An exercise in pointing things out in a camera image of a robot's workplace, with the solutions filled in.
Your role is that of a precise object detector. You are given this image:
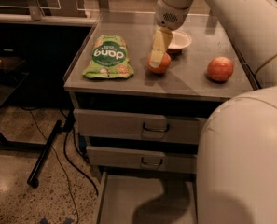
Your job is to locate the orange fruit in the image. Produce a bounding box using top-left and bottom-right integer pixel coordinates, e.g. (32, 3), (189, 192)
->
(146, 52), (171, 75)

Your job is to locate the grey drawer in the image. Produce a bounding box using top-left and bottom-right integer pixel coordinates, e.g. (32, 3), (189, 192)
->
(74, 109), (206, 144)
(87, 147), (197, 174)
(93, 170), (198, 224)

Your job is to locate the white paper bowl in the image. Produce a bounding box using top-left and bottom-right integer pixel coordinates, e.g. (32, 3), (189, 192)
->
(167, 31), (192, 53)

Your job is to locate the grey drawer cabinet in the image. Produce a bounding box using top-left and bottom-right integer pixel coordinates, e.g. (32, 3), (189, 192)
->
(63, 12), (255, 185)

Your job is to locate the bottom grey drawer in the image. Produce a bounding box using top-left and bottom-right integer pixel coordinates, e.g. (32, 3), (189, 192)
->
(93, 170), (198, 224)

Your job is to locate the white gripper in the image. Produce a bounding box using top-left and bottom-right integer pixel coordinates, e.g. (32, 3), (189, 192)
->
(149, 0), (189, 68)

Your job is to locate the black stand leg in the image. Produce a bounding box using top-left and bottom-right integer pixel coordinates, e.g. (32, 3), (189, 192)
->
(27, 120), (62, 189)

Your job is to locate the red apple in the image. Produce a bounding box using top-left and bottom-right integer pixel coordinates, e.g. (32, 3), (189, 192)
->
(206, 57), (234, 82)

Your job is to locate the middle grey drawer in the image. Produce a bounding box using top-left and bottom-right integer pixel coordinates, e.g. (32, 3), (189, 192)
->
(87, 147), (197, 174)

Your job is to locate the black power cable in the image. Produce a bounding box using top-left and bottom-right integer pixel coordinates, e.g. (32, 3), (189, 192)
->
(62, 109), (100, 198)

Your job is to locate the top grey drawer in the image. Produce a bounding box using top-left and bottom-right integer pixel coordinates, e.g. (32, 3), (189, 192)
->
(74, 109), (206, 144)

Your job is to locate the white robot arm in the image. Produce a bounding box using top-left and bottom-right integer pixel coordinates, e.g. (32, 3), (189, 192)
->
(155, 0), (277, 224)

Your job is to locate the green dang snack bag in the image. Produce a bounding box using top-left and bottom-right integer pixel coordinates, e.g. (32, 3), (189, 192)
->
(82, 35), (134, 79)

